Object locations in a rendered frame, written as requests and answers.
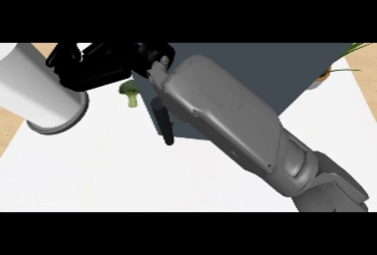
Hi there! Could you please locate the dark grey cabinet door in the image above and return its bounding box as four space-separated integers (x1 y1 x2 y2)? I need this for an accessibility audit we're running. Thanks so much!
131 42 353 146

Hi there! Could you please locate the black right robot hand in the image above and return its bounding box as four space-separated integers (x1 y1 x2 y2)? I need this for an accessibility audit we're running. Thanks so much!
45 42 177 93

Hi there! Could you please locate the potted green plant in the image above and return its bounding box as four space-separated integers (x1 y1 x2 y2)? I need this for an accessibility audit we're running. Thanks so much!
304 42 377 92

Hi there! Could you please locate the green broccoli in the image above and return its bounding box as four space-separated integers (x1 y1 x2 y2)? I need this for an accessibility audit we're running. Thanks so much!
118 79 142 109

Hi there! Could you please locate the white cylinder with grey rim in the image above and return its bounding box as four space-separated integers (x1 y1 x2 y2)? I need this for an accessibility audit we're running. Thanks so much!
0 42 91 135

